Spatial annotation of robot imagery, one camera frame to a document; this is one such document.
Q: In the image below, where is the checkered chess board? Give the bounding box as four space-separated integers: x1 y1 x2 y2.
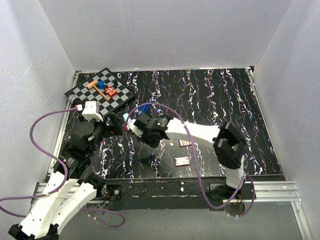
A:
65 67 136 117

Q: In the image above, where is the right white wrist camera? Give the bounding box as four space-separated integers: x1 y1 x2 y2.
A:
127 119 144 138

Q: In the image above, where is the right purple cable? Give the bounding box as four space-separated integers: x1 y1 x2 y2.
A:
126 102 256 218

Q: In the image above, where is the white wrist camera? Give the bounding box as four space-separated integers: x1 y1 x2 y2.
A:
78 101 103 122
127 119 144 138

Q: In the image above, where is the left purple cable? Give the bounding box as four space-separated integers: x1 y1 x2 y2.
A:
0 107 126 228

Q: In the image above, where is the staple box tray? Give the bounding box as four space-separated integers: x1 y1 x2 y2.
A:
178 140 192 147

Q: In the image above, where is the red white staple box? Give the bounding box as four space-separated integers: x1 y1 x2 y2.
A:
175 156 190 167

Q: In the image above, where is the blue toy block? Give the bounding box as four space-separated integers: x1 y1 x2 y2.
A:
98 80 106 90

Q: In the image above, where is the black cylinder silver cap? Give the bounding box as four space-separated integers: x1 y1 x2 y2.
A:
67 94 83 107

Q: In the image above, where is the purple cable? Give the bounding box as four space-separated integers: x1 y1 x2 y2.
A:
0 107 126 228
126 102 256 218

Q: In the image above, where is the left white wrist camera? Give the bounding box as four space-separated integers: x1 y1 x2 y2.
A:
78 101 103 122

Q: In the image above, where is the light blue stapler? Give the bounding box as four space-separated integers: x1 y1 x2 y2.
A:
123 113 131 123

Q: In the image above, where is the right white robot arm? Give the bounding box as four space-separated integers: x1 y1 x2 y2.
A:
128 113 247 199

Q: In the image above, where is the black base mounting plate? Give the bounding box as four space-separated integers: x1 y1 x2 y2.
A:
77 176 238 212

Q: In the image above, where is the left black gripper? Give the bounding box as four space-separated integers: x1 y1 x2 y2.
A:
80 111 123 157

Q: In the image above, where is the wooden toy mallet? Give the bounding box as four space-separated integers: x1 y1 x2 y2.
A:
87 80 111 101

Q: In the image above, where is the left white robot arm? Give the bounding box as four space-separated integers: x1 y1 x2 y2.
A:
8 113 123 240

